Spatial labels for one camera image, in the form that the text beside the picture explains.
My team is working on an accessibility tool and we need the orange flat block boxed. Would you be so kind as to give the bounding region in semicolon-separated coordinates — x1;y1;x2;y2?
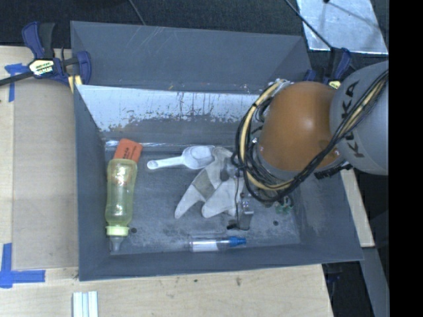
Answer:
113;138;144;163

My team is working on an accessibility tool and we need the white plastic scoop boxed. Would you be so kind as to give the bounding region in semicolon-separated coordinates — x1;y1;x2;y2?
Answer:
146;145;216;172

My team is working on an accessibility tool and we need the grey metal bin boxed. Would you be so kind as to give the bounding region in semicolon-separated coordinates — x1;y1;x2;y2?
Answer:
69;20;365;282

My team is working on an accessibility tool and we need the yellow clear baby bottle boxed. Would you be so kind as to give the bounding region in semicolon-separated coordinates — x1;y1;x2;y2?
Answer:
104;158;139;253

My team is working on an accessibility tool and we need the clear tube with blue cap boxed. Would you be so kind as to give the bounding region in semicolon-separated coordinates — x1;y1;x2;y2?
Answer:
187;236;248;254

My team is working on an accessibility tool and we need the pale wood flat board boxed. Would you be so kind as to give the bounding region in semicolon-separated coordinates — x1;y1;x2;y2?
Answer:
11;79;81;271

